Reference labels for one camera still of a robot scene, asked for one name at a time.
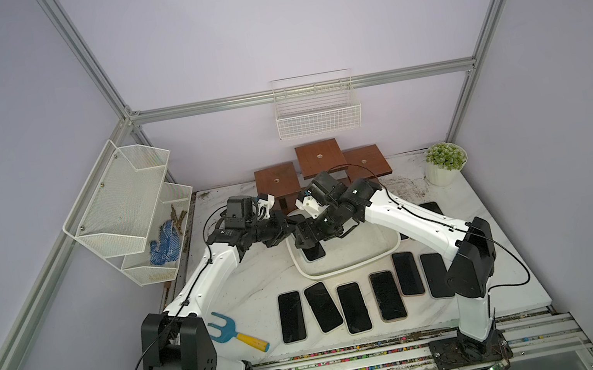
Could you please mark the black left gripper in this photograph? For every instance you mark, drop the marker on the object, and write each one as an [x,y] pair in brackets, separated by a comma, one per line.
[281,230]

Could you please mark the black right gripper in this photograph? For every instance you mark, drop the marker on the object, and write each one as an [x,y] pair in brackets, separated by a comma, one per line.
[303,230]

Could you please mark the mint case phone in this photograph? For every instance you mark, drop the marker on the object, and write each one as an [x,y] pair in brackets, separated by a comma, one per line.
[436,275]
[312,254]

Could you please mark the white plastic storage box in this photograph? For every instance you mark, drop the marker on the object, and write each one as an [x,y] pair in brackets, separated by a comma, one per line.
[364,245]

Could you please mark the black phone mint case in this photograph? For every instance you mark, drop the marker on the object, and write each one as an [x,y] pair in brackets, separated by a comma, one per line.
[291,317]

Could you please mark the black phone cream case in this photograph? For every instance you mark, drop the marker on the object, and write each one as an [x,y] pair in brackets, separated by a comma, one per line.
[323,307]

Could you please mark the black phone beige case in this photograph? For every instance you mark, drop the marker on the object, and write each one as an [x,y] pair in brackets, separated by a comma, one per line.
[354,308]

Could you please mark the black phone pink case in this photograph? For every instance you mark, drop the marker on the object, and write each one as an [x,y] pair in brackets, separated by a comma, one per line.
[408,274]

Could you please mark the black phone tan case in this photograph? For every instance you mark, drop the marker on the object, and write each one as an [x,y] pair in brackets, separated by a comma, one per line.
[389,300]

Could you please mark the black phone clear case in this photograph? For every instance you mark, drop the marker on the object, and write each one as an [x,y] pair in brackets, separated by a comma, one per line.
[432,207]

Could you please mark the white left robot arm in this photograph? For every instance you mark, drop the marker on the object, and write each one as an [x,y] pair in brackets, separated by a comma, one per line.
[178,338]

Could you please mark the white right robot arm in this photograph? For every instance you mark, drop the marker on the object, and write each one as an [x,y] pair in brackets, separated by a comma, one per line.
[467,248]

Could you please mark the brown wooden tiered stand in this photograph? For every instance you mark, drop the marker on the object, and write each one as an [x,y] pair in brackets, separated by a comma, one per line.
[285,184]

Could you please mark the brown twigs in shelf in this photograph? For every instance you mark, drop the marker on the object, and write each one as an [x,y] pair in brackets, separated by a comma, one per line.
[177,219]

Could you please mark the teal yellow garden fork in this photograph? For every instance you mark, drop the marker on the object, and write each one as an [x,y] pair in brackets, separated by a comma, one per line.
[228,331]

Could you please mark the blue crumpled cloth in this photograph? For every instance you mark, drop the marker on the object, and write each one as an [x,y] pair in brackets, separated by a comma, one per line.
[167,248]

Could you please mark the green plant white pot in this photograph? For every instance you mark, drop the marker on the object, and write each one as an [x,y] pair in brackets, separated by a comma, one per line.
[444,162]

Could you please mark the white mesh two-tier shelf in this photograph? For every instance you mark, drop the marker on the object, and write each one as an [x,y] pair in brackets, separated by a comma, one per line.
[127,197]

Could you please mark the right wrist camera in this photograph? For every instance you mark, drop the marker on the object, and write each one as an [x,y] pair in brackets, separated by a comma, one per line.
[323,191]

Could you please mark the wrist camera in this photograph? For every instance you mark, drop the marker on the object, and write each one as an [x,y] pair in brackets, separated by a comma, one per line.
[323,191]
[245,211]

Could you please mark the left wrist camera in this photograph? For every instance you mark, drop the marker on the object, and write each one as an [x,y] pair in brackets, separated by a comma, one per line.
[245,211]

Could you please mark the white wire wall basket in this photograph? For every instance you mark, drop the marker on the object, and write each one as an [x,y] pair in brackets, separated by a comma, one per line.
[315,104]

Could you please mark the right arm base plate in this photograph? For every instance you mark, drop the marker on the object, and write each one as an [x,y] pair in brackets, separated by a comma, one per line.
[461,351]

